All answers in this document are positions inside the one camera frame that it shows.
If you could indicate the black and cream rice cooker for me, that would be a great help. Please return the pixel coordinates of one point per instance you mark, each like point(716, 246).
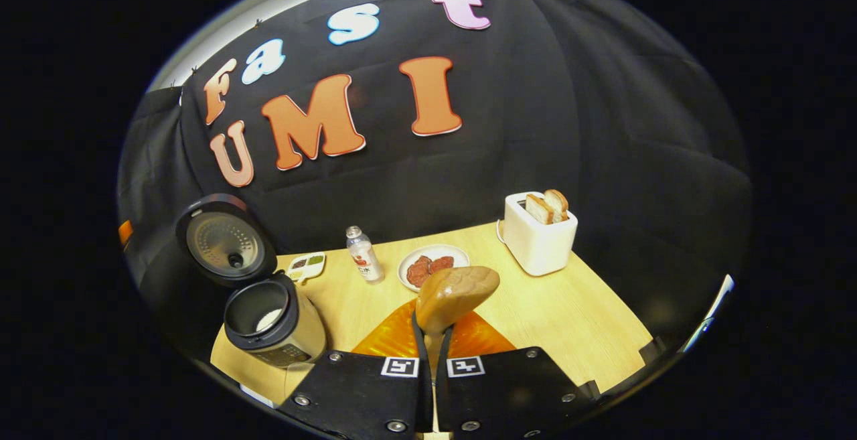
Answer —
point(224, 242)

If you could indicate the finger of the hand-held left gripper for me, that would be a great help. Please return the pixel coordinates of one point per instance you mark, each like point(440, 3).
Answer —
point(125, 233)

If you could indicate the wooden spoon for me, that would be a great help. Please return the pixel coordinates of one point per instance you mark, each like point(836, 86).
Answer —
point(455, 296)

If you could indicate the white divided sauce dish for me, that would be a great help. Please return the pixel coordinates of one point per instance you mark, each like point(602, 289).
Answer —
point(306, 266)

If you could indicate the white round plate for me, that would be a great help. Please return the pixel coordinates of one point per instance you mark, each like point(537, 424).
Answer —
point(455, 252)

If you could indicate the small white rice heap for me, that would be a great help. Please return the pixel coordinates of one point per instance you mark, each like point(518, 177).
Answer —
point(268, 320)

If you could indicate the black backdrop cloth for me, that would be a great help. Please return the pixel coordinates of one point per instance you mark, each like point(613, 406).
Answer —
point(535, 125)

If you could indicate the toasted bread slice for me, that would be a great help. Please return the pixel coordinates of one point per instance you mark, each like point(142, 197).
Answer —
point(557, 204)
point(539, 209)

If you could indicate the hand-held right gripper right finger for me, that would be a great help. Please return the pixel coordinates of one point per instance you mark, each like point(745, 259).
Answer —
point(509, 393)

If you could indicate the small clear drink bottle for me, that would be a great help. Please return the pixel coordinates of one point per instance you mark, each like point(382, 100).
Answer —
point(367, 262)

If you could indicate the white toaster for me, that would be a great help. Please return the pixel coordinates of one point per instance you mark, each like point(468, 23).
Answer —
point(535, 249)

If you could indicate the red meat piece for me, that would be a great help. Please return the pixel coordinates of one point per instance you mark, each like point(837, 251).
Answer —
point(418, 271)
point(442, 264)

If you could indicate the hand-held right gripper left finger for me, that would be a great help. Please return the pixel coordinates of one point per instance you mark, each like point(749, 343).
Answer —
point(361, 393)

